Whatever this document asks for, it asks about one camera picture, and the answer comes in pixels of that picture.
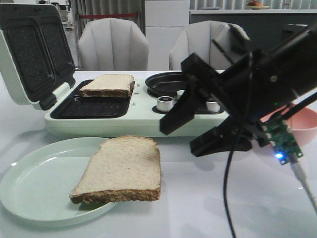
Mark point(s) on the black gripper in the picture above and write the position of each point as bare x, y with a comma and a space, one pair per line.
253, 87

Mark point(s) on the pink bowl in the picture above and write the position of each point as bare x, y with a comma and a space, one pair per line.
304, 126

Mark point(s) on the bread slice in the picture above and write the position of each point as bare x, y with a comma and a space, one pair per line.
110, 86
125, 168

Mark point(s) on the green breakfast maker lid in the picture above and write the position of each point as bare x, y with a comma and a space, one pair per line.
36, 63

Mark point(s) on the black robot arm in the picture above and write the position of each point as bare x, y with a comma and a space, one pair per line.
306, 38

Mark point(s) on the green breakfast maker base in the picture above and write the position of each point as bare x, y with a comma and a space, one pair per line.
77, 116

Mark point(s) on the right silver control knob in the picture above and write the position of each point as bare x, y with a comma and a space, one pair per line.
212, 106

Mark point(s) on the silver control knob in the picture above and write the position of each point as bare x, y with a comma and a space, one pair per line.
212, 106
165, 103

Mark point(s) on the left silver control knob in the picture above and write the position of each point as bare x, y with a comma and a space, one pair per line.
165, 103

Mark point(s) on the black round frying pan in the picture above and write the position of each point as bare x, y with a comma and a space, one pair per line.
166, 84

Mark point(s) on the right green circuit board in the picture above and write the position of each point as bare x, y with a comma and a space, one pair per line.
280, 135

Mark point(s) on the right grey chair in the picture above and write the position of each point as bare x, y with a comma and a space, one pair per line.
219, 44

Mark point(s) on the grey chair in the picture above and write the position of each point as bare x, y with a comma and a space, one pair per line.
113, 44
219, 44

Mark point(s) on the dark counter with white top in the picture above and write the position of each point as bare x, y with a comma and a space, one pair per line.
267, 29

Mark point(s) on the white cabinet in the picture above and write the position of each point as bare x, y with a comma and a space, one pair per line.
163, 21

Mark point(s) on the fruit plate on counter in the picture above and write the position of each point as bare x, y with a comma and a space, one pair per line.
255, 5

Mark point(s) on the left grey chair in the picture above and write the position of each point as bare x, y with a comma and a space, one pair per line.
113, 44

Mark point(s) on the red barrier tape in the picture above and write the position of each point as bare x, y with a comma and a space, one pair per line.
102, 16

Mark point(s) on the green round plate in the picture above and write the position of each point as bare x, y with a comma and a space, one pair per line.
36, 188

